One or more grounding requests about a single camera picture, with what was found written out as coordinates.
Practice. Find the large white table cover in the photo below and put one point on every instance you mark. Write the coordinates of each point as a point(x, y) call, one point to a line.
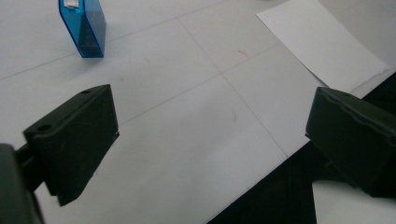
point(186, 140)

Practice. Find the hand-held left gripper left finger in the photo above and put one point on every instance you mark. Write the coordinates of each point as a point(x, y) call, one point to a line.
point(77, 137)

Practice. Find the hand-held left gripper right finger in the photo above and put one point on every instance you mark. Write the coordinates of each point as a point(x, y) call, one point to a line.
point(355, 140)

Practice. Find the white paper sheet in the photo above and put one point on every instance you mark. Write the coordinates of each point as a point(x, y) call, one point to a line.
point(317, 43)

